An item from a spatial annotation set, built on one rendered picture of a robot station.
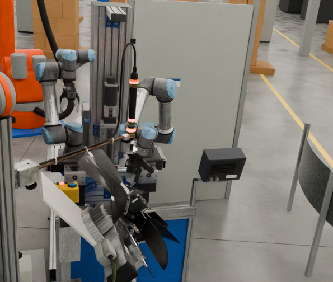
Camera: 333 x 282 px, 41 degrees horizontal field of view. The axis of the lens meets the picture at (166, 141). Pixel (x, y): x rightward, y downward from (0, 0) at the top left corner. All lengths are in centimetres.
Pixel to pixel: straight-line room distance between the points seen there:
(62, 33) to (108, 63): 723
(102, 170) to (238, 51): 237
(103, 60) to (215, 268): 194
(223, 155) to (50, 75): 122
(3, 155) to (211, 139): 306
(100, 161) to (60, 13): 808
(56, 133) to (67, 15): 736
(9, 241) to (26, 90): 441
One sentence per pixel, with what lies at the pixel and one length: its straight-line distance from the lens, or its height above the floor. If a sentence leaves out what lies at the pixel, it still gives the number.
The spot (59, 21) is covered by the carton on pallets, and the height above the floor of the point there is 79.
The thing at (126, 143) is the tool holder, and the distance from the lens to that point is 221.
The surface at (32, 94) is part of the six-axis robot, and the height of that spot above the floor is 50.
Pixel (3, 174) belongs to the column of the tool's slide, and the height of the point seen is 158.
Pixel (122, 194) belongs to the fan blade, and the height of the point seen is 133.
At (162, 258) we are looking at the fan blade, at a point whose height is 105.
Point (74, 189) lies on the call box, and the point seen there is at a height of 107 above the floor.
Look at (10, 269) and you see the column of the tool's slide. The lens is 200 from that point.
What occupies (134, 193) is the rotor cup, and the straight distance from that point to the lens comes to 227.
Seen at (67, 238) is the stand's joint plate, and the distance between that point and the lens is 225.
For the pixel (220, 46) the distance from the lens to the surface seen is 425.
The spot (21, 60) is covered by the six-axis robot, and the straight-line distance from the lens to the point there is 602.
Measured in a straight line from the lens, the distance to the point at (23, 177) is 183.
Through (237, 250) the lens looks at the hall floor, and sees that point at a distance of 416.
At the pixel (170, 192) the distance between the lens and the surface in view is 464.
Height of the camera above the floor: 239
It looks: 23 degrees down
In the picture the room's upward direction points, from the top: 5 degrees clockwise
